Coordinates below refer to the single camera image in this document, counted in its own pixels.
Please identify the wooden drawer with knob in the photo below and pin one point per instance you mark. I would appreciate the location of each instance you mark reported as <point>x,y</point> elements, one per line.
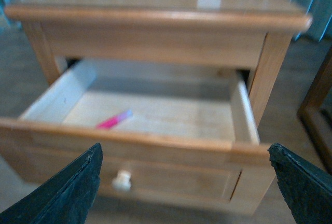
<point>192,140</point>

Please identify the wooden nightstand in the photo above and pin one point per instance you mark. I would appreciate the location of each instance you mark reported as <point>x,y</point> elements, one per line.
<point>253,35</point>

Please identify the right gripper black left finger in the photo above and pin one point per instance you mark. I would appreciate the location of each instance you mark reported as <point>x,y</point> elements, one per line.
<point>64,198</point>

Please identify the dark wooden furniture frame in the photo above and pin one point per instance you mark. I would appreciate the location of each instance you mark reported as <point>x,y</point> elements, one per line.
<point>309,113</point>

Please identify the pink marker with white cap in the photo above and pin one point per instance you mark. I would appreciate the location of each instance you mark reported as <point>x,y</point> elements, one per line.
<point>115,120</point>

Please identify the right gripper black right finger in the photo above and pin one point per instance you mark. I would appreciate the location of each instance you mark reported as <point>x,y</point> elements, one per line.
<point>306,189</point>

